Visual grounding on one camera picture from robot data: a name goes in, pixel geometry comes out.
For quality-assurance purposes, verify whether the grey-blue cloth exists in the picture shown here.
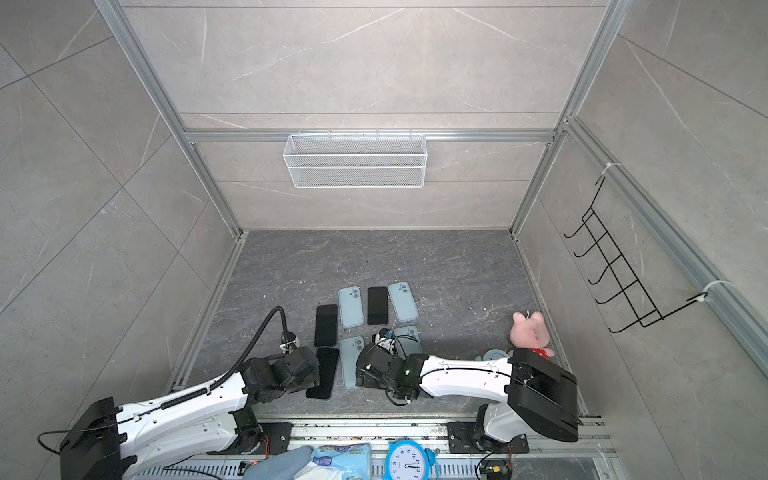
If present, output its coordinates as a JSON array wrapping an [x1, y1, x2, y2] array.
[[242, 446, 314, 480]]

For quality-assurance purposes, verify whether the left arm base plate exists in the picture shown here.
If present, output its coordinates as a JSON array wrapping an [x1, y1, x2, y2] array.
[[207, 422, 294, 456]]

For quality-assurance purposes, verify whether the pink pig plush toy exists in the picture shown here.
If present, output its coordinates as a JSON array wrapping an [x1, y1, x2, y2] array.
[[509, 311, 555, 359]]

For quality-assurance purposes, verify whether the grey-green phone case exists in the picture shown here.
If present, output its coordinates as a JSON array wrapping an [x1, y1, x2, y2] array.
[[394, 326, 423, 359]]

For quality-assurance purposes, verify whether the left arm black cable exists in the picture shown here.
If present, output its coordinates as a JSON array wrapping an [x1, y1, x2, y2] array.
[[161, 305, 290, 406]]

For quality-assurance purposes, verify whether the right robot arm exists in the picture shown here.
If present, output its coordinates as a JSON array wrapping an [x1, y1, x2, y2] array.
[[355, 344, 579, 444]]

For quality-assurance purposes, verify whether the blue alarm clock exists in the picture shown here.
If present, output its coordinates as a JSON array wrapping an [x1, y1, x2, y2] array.
[[382, 440, 437, 480]]

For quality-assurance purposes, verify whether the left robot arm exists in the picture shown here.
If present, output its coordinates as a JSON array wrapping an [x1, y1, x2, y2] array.
[[59, 347, 320, 479]]

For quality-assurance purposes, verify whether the black phone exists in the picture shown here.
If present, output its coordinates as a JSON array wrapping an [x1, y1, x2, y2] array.
[[367, 286, 389, 325], [306, 347, 340, 400], [314, 304, 338, 347]]

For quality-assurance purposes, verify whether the black wire hook rack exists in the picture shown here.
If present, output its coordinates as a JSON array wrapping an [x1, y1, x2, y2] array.
[[562, 177, 709, 335]]

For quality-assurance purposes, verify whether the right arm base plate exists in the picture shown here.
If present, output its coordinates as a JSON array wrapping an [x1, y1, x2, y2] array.
[[446, 422, 530, 454]]

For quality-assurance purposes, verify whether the white wire mesh basket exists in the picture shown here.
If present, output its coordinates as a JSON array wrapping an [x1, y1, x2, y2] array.
[[283, 133, 428, 189]]

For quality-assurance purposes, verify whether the small blue white cup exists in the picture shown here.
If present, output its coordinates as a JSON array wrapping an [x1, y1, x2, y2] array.
[[482, 349, 509, 362]]

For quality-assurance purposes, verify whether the aluminium rail front frame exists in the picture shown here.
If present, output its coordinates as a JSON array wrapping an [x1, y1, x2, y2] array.
[[135, 417, 626, 479]]

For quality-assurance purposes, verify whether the blue wet wipes pack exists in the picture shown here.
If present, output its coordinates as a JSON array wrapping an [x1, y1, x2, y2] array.
[[294, 444, 372, 480]]

